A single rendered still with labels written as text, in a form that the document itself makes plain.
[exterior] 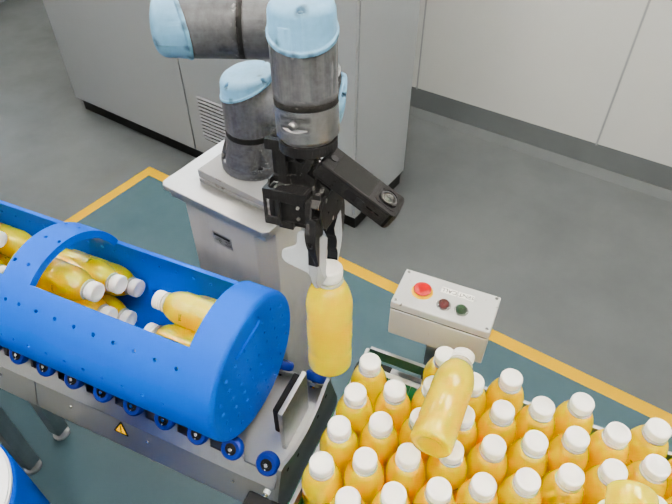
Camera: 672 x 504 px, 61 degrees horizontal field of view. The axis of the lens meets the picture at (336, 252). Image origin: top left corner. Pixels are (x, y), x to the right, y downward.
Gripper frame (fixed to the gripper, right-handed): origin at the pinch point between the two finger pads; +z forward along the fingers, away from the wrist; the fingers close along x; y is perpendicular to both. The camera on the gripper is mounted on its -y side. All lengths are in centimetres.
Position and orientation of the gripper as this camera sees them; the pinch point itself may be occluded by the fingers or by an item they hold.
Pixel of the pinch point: (328, 271)
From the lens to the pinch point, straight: 79.9
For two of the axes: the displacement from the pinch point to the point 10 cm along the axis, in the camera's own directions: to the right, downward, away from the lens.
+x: -3.7, 5.6, -7.4
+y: -9.3, -2.1, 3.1
